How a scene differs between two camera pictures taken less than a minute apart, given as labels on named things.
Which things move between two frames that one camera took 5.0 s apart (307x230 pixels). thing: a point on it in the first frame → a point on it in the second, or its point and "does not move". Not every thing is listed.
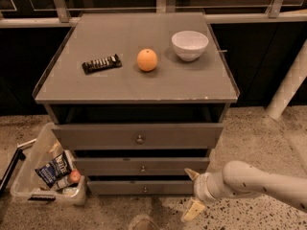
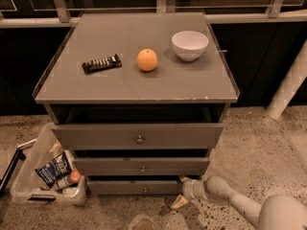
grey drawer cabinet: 140,98 does not move
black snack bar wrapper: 102,64 does not move
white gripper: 200,188 → 189,187
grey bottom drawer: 104,188 does not move
